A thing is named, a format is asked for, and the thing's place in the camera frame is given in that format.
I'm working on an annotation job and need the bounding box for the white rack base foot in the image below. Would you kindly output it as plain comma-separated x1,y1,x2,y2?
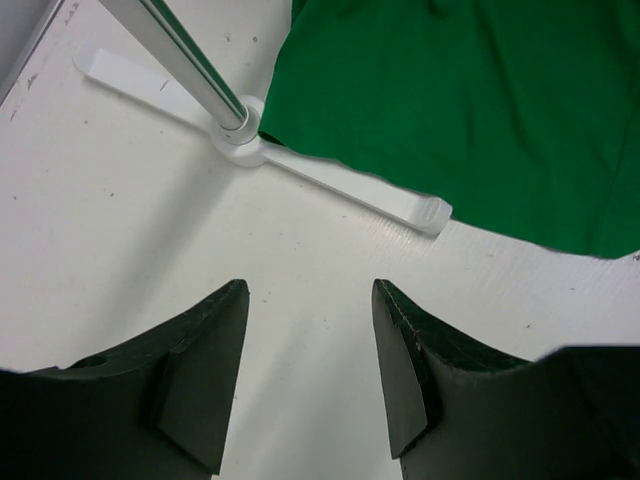
74,45,453,236

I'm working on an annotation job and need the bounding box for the green t-shirt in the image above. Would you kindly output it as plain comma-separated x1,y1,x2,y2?
260,1,639,259

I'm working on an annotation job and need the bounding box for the silver clothes rack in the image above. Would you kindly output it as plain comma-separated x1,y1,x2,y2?
101,0,257,142

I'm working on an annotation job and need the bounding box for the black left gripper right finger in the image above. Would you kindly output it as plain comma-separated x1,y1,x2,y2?
372,279,639,479

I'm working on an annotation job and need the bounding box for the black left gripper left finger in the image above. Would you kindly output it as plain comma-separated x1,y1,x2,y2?
1,279,249,479

